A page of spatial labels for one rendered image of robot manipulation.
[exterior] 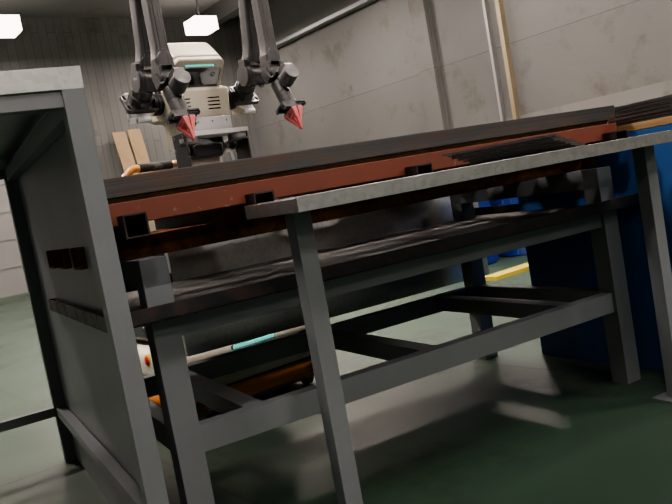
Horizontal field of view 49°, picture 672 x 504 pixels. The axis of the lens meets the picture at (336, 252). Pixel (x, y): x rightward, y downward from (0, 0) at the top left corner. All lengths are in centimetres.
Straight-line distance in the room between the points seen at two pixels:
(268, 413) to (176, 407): 22
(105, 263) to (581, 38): 868
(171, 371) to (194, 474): 23
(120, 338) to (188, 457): 39
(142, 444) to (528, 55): 911
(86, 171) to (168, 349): 45
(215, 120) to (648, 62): 704
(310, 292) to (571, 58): 846
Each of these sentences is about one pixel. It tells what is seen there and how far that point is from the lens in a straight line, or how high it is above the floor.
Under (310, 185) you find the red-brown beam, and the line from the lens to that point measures 175.
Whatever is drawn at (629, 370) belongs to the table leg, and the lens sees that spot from 248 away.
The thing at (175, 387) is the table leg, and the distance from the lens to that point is 165.
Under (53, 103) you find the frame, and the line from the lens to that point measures 142.
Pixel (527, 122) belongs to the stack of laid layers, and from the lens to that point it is 218.
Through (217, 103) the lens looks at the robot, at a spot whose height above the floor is 115.
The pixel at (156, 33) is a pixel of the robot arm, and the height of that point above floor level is 135.
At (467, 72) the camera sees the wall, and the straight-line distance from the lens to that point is 1081.
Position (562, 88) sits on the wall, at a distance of 986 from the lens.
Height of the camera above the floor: 75
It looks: 5 degrees down
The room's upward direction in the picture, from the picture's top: 10 degrees counter-clockwise
